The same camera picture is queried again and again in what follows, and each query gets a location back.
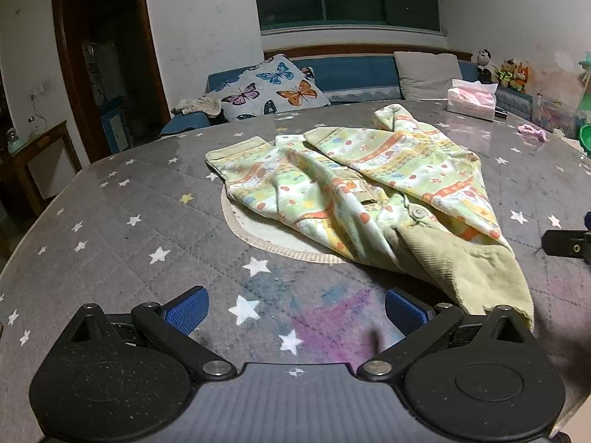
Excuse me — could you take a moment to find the wooden door frame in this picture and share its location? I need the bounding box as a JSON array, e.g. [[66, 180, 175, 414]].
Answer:
[[51, 0, 171, 155]]

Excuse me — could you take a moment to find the plain grey pillow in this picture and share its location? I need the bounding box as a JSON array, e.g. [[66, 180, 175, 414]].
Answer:
[[393, 52, 465, 101]]

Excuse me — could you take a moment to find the patterned green baby garment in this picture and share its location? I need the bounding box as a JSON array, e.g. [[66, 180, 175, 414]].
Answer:
[[204, 103, 535, 333]]

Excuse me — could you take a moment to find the wooden side table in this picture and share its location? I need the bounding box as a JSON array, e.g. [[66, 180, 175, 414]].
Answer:
[[0, 121, 84, 217]]

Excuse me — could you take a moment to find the blue framed board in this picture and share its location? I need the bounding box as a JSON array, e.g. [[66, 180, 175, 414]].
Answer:
[[100, 104, 127, 153]]

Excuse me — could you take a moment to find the pink scrunchie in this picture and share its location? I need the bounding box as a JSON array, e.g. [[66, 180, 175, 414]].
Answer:
[[517, 124, 549, 143]]

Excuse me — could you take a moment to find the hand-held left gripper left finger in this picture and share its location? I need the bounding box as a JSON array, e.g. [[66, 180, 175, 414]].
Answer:
[[60, 286, 236, 381]]

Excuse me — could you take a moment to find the colourful pinwheel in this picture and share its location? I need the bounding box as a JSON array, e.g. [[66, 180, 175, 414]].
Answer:
[[577, 51, 591, 97]]

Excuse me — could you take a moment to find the clear storage box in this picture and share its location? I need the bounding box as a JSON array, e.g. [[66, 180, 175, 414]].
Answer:
[[531, 95, 583, 134]]

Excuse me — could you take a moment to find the butterfly print pillow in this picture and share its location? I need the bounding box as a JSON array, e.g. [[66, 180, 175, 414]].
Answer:
[[203, 54, 331, 122]]

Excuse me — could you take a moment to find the blue sofa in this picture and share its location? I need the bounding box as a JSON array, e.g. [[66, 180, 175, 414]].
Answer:
[[159, 46, 539, 138]]

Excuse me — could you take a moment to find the orange plush toy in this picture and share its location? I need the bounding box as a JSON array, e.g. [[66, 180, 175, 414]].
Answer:
[[510, 62, 531, 94]]

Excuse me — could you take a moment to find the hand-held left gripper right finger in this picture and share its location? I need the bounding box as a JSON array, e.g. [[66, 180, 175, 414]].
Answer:
[[358, 287, 536, 381]]

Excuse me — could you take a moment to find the cream round mat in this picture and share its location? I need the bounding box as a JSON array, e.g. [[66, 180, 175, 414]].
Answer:
[[221, 185, 352, 265]]

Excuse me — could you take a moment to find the cream crumpled cloth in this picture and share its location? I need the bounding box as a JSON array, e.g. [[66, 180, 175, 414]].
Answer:
[[172, 97, 222, 118]]

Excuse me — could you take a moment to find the grey star-print table cover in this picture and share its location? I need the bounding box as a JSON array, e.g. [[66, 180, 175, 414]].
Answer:
[[0, 97, 591, 443]]

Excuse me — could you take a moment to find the pink tissue pack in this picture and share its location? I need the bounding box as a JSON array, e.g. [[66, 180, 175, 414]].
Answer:
[[445, 78, 499, 122]]

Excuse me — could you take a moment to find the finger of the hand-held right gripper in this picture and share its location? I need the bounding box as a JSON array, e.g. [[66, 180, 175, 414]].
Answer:
[[542, 229, 591, 259]]

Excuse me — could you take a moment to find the panda plush toy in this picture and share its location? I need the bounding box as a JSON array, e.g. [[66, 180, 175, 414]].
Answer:
[[475, 47, 498, 85]]

